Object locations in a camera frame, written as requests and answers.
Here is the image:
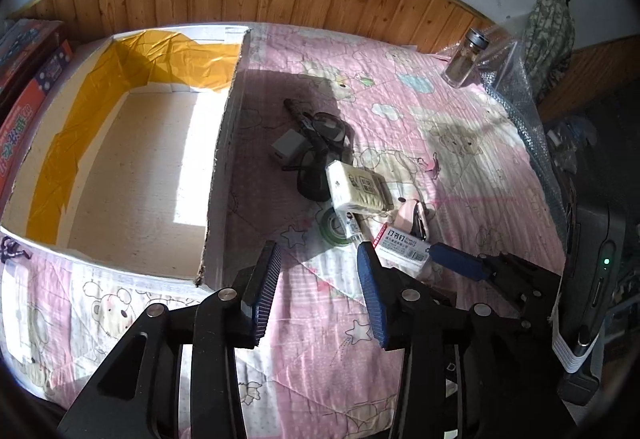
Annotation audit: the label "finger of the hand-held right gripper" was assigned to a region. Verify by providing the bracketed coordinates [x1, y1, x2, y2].
[429, 242, 563, 327]

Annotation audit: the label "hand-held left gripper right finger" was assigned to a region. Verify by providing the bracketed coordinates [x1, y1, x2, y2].
[356, 241, 583, 439]

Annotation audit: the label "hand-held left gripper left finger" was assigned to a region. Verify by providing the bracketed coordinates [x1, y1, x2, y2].
[57, 240, 282, 439]

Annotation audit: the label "red and white staple box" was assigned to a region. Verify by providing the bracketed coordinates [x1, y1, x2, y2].
[372, 224, 433, 265]

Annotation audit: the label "gold tin box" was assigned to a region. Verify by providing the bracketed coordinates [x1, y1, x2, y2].
[342, 212, 366, 242]

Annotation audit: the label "pink stapler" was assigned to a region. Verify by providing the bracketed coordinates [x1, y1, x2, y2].
[392, 199, 443, 282]

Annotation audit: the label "green tape roll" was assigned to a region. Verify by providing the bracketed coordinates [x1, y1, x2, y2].
[320, 206, 363, 247]

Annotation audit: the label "cream tissue pack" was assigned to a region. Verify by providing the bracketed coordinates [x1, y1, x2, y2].
[326, 160, 396, 215]

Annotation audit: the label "white box with yellow tape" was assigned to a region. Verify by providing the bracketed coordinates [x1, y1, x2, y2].
[0, 23, 253, 289]

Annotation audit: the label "pink printed blanket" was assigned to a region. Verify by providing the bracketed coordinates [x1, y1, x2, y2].
[0, 22, 571, 420]

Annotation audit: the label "grey charger block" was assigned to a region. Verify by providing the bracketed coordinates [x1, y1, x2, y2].
[271, 129, 307, 166]

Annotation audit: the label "clear bubble wrap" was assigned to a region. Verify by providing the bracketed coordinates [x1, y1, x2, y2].
[480, 14, 576, 240]

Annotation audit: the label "black glasses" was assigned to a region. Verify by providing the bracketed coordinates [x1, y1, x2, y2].
[310, 112, 353, 150]

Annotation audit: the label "glass jar with metal lid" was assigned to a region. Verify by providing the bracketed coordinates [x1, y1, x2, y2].
[441, 28, 490, 87]

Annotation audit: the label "camouflage cloth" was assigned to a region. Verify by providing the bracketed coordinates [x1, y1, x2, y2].
[522, 0, 576, 102]

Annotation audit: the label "long red toy box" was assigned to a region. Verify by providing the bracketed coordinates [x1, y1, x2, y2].
[0, 39, 76, 215]

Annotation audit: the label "robot picture toy box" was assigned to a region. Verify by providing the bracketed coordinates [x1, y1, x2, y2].
[0, 19, 66, 85]

